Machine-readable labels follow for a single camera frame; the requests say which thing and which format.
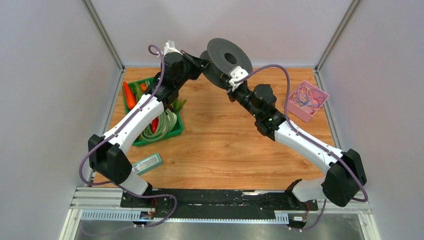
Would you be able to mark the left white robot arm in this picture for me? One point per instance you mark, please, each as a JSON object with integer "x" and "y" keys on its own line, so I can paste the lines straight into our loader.
{"x": 107, "y": 153}

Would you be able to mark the pink plastic box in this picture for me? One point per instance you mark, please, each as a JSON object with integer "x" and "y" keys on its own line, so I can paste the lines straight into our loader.
{"x": 306, "y": 100}

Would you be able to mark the green plastic tray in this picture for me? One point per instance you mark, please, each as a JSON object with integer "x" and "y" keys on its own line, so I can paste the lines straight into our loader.
{"x": 178, "y": 128}

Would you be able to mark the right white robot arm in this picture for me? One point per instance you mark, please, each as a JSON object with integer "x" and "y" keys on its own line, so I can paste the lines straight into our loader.
{"x": 344, "y": 172}

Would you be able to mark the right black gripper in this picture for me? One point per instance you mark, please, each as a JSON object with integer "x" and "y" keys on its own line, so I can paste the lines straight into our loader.
{"x": 231, "y": 94}

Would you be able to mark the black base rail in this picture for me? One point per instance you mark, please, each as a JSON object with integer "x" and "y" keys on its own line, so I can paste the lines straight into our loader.
{"x": 219, "y": 204}

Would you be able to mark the small orange tomato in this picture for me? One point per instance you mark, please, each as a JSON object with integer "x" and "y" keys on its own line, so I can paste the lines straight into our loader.
{"x": 143, "y": 87}

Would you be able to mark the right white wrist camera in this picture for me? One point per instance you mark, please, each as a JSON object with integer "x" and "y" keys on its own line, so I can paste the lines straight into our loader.
{"x": 237, "y": 76}

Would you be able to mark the dark grey cable spool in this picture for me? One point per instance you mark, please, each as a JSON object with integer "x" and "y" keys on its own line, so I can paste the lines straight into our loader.
{"x": 224, "y": 56}

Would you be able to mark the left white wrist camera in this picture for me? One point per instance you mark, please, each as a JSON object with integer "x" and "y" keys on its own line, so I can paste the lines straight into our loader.
{"x": 169, "y": 47}

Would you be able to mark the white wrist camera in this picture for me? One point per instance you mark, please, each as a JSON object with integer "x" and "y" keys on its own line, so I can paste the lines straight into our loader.
{"x": 169, "y": 47}
{"x": 237, "y": 76}

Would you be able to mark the green leafy vegetable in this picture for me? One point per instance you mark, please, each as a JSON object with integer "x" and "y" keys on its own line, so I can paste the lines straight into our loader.
{"x": 177, "y": 105}

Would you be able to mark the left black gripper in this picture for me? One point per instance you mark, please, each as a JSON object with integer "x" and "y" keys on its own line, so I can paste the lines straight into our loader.
{"x": 198, "y": 64}

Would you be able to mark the teal rectangular box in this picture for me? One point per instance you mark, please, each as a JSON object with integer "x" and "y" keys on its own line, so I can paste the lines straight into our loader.
{"x": 147, "y": 164}

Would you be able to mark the green long beans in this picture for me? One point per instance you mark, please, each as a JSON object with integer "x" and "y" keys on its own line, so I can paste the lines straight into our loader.
{"x": 166, "y": 122}

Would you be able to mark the red chili pepper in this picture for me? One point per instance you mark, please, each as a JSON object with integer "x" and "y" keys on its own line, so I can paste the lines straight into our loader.
{"x": 154, "y": 125}

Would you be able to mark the orange carrot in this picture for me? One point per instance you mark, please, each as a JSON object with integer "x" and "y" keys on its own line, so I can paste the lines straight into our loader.
{"x": 129, "y": 96}

